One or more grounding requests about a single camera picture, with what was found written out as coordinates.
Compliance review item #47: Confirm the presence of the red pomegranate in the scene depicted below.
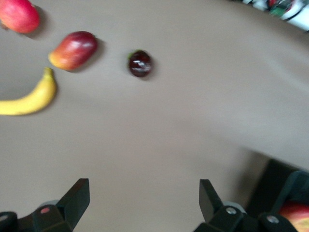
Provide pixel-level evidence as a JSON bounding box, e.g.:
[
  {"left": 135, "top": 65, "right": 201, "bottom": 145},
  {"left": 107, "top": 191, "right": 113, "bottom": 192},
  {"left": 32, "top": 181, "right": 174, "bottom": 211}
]
[{"left": 0, "top": 0, "right": 41, "bottom": 34}]

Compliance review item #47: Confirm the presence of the brown table mat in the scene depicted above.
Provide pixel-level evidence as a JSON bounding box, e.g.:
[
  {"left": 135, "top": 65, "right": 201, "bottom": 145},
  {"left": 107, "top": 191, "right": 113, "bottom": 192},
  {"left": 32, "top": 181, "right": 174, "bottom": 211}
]
[{"left": 0, "top": 0, "right": 309, "bottom": 232}]

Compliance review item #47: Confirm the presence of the small green circuit board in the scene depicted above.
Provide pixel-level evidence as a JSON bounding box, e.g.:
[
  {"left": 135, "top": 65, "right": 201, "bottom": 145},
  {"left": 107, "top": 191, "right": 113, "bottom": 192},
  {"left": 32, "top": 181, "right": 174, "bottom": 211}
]
[{"left": 269, "top": 4, "right": 290, "bottom": 17}]

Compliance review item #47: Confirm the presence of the black plastic box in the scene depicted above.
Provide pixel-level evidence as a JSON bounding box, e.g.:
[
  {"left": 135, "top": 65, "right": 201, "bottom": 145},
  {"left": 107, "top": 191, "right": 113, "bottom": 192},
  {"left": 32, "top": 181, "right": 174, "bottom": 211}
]
[{"left": 246, "top": 158, "right": 309, "bottom": 232}]

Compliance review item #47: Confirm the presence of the yellow banana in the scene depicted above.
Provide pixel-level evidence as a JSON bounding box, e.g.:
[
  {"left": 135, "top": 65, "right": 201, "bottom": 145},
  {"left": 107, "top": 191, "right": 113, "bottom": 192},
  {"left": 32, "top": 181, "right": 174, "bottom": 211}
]
[{"left": 0, "top": 67, "right": 58, "bottom": 116}]

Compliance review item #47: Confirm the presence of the red yellow apple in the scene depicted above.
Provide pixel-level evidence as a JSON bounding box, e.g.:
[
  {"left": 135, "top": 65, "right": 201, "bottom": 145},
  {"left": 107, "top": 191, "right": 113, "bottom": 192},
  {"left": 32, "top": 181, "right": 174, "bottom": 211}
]
[{"left": 277, "top": 201, "right": 309, "bottom": 232}]

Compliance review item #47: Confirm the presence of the red orange mango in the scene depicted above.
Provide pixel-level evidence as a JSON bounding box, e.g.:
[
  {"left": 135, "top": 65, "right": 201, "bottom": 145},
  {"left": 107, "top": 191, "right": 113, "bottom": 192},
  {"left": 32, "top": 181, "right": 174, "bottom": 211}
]
[{"left": 48, "top": 30, "right": 98, "bottom": 72}]

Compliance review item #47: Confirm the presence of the dark purple plum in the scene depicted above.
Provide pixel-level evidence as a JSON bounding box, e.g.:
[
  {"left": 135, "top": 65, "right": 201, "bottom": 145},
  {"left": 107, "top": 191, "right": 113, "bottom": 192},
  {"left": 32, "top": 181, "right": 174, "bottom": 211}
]
[{"left": 127, "top": 49, "right": 154, "bottom": 78}]

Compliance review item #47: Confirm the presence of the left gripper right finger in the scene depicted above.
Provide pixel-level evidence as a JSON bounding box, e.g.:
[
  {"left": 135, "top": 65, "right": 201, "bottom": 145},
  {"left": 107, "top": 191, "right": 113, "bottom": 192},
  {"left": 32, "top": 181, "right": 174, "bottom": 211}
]
[{"left": 193, "top": 178, "right": 258, "bottom": 232}]

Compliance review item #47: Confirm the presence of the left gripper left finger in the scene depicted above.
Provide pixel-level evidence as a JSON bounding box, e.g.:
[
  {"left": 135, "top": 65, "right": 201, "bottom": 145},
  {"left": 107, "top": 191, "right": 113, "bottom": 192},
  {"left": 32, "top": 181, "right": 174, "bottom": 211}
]
[{"left": 32, "top": 178, "right": 91, "bottom": 232}]

